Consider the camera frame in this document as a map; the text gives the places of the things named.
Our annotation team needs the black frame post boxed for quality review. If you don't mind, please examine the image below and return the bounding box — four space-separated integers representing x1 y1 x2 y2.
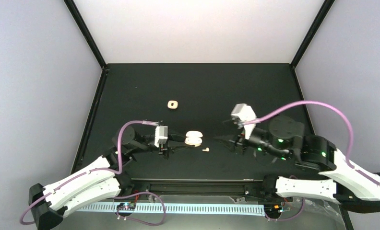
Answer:
64 0 107 69
290 0 335 69

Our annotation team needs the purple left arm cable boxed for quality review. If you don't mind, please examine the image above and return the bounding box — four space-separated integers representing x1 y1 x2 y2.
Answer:
19 120 160 226

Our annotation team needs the small green circuit board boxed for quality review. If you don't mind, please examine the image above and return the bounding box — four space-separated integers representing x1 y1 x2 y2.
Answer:
117 202 136 212

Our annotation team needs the black right frame post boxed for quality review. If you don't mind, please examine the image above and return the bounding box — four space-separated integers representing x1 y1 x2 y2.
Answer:
290 0 335 69

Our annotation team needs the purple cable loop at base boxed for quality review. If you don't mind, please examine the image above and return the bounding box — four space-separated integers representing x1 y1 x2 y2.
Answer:
112 191 167 227

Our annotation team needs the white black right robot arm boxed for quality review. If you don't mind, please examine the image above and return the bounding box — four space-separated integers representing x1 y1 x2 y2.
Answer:
216 115 380 214

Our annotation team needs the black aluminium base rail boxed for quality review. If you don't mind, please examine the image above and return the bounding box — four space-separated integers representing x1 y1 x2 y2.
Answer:
119 178 297 219

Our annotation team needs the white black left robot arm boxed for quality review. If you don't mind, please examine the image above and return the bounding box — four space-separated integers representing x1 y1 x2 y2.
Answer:
27 120 203 230

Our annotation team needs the small beige square case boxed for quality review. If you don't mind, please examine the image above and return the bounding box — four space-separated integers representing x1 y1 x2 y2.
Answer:
167 100 178 110

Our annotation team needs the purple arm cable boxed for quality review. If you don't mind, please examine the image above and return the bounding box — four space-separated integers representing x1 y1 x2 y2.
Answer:
19 120 160 226
240 100 380 199

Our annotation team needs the light blue slotted cable duct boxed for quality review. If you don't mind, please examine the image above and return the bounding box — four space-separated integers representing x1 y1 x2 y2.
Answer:
79 202 265 217

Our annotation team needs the black left frame post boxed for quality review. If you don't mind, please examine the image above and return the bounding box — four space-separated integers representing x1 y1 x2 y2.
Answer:
64 0 107 69

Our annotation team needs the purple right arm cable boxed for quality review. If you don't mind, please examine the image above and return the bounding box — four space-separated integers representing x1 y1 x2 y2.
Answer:
240 100 380 199

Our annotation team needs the beige earbud charging case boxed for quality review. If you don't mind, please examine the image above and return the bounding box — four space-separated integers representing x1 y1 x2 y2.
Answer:
184 130 203 147

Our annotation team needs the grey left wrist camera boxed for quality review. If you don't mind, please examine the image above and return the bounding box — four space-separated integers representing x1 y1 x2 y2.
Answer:
154 126 168 147

